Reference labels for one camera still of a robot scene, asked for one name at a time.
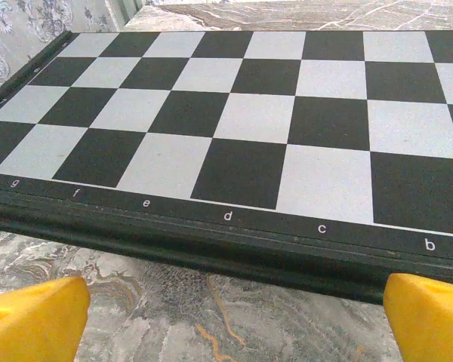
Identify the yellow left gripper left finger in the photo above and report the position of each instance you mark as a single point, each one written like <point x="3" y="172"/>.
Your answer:
<point x="34" y="324"/>

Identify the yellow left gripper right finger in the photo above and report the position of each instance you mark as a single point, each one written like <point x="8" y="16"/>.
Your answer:
<point x="434" y="324"/>

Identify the black and white chessboard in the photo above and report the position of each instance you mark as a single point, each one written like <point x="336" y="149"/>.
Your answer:
<point x="226" y="113"/>

